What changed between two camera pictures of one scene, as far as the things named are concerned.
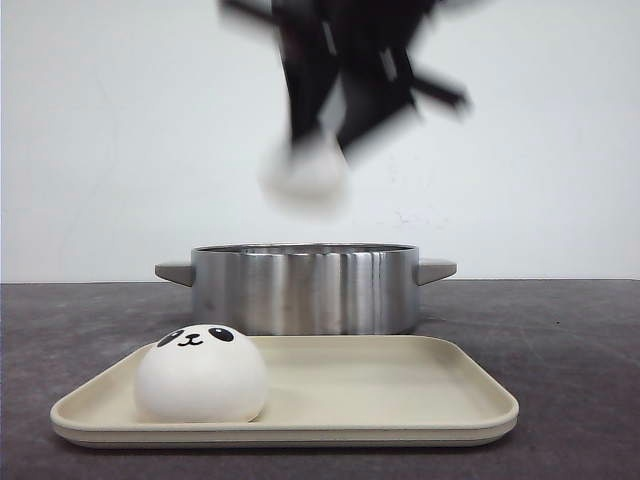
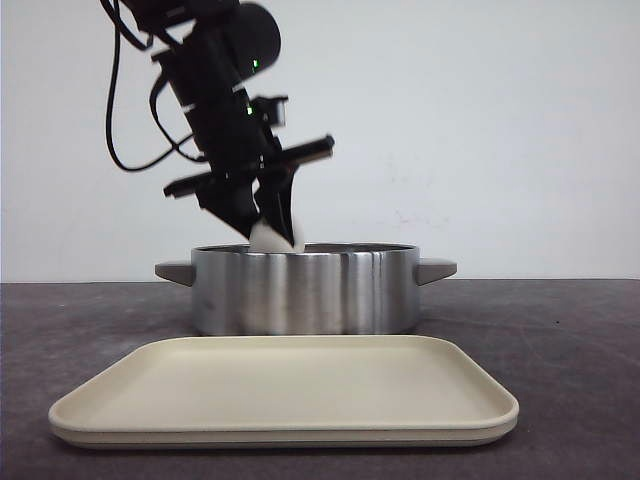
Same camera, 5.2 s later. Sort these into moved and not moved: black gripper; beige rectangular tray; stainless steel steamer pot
Moved: black gripper
Not moved: beige rectangular tray; stainless steel steamer pot
